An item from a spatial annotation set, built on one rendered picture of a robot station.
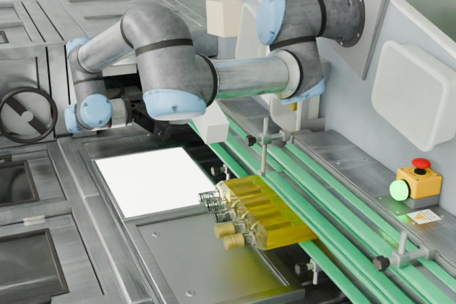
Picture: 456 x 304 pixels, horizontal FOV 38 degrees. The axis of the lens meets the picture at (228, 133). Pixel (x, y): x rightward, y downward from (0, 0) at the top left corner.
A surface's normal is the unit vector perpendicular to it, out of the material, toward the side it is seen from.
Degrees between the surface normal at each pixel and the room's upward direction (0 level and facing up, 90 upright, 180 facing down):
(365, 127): 0
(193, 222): 90
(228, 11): 90
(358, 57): 3
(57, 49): 90
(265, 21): 6
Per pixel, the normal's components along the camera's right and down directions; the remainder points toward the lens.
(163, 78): -0.18, 0.01
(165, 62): 0.04, -0.03
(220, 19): -0.92, 0.14
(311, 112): 0.39, 0.38
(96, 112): 0.36, -0.09
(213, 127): 0.37, 0.61
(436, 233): 0.02, -0.91
